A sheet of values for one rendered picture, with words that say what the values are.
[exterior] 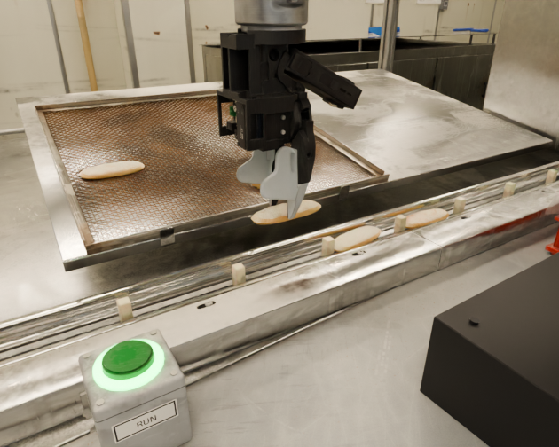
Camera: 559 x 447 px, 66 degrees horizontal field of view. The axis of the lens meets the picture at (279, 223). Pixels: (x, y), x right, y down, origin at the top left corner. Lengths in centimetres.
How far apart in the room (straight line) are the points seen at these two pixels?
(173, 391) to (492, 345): 26
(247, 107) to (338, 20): 482
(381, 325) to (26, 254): 54
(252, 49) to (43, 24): 372
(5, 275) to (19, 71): 349
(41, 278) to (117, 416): 36
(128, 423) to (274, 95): 33
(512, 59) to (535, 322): 90
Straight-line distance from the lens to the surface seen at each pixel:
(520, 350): 41
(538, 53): 124
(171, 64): 404
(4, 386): 47
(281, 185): 50
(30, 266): 73
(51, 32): 414
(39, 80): 416
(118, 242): 58
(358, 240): 63
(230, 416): 44
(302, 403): 45
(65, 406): 46
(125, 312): 51
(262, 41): 46
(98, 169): 74
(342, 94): 53
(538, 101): 124
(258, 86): 47
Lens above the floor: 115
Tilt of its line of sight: 26 degrees down
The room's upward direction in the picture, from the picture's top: straight up
